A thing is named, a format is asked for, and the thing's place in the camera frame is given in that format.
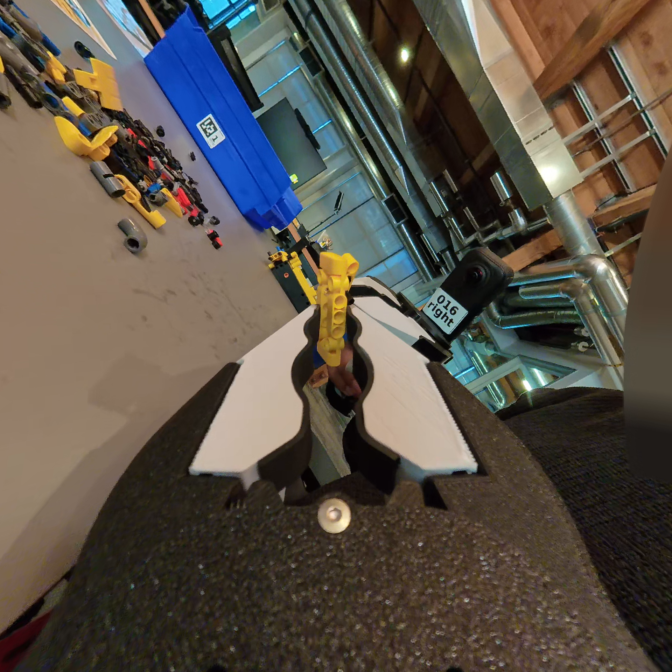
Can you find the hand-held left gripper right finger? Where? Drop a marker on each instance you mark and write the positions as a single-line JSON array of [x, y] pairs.
[[414, 414]]

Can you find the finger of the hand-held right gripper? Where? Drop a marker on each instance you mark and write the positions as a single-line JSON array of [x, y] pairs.
[[391, 323], [367, 283]]

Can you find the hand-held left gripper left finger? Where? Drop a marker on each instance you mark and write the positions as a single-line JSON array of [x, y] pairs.
[[252, 414]]

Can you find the yellow rectangular panel brick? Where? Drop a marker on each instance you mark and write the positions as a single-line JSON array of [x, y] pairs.
[[333, 320]]

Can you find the grey curved elbow brick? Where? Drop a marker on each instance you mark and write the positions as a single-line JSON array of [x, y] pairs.
[[134, 236]]

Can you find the person's right hand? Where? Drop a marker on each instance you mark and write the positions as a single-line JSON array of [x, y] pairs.
[[346, 380]]

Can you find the yellow black brick assembly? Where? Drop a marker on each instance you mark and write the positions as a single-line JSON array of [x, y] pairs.
[[291, 283]]

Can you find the silver ventilation ducts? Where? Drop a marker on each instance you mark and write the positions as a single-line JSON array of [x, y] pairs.
[[525, 131]]

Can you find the black monitor screen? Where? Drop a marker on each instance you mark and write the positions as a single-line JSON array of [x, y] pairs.
[[291, 141]]

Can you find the pile of black red pins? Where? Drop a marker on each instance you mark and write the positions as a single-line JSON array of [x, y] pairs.
[[181, 197]]

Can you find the blue plastic storage bin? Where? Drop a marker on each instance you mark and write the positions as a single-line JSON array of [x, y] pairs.
[[220, 131]]

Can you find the pile of yellow blue bricks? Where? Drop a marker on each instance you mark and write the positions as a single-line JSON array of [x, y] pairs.
[[78, 139]]

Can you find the large yellow panel brick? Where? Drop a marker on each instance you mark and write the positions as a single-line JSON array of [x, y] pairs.
[[99, 78]]

